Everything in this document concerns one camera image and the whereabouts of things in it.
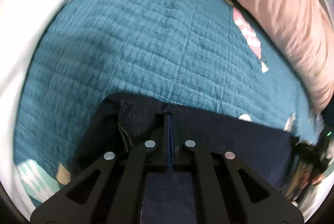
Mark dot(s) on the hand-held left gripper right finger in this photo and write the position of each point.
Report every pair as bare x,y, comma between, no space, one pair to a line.
174,135

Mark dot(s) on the teal quilted printed blanket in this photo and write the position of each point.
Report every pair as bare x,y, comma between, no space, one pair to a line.
130,44

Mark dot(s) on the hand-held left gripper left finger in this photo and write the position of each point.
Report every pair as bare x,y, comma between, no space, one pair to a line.
166,135

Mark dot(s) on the white bed sheet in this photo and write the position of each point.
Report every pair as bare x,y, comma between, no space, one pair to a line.
21,44

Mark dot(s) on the person's right hand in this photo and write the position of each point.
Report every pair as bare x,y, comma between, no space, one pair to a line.
317,179

